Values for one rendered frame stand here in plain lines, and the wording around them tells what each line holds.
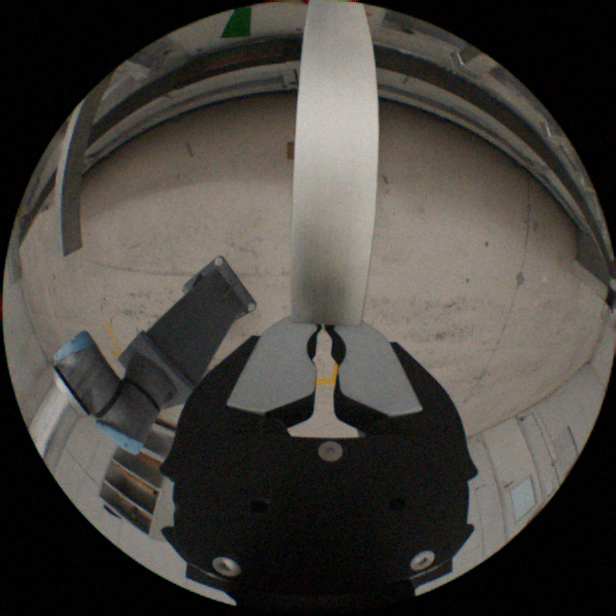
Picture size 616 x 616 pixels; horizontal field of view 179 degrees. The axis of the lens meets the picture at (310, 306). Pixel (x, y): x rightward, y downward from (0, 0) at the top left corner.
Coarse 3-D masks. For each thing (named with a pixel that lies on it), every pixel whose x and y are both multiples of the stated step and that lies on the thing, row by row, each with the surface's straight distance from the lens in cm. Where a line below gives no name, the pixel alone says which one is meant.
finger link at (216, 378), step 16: (256, 336) 10; (240, 352) 9; (224, 368) 8; (240, 368) 8; (208, 384) 8; (224, 384) 8; (192, 400) 8; (208, 400) 7; (224, 400) 7; (192, 416) 7; (208, 416) 7; (224, 416) 7; (240, 416) 7; (256, 416) 7; (176, 432) 7; (192, 432) 7; (208, 432) 7; (224, 432) 7; (240, 432) 6; (256, 432) 7; (176, 448) 7; (192, 448) 7; (176, 464) 7; (256, 512) 6
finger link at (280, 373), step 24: (264, 336) 10; (288, 336) 10; (312, 336) 10; (264, 360) 8; (288, 360) 8; (240, 384) 8; (264, 384) 8; (288, 384) 7; (312, 384) 7; (240, 408) 7; (264, 408) 7; (288, 408) 7; (312, 408) 8
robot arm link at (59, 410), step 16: (80, 336) 58; (64, 352) 57; (80, 352) 57; (96, 352) 60; (64, 368) 58; (80, 368) 57; (96, 368) 58; (112, 368) 65; (64, 384) 56; (80, 384) 56; (96, 384) 58; (112, 384) 60; (48, 400) 59; (64, 400) 58; (80, 400) 57; (96, 400) 59; (32, 416) 64; (48, 416) 59; (64, 416) 58; (80, 416) 62; (32, 432) 61; (48, 432) 59; (64, 432) 60; (48, 448) 60; (48, 464) 62
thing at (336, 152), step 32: (320, 0) 17; (320, 32) 12; (352, 32) 13; (320, 64) 10; (352, 64) 10; (320, 96) 9; (352, 96) 9; (320, 128) 8; (352, 128) 8; (320, 160) 8; (352, 160) 8; (320, 192) 8; (352, 192) 8; (320, 224) 8; (352, 224) 8; (320, 256) 8; (352, 256) 8; (320, 288) 9; (352, 288) 9; (320, 320) 9; (352, 320) 9
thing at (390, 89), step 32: (448, 32) 63; (192, 96) 107; (224, 96) 103; (256, 96) 110; (384, 96) 99; (416, 96) 100; (128, 128) 133; (480, 128) 116; (512, 160) 153; (576, 160) 113; (576, 224) 262
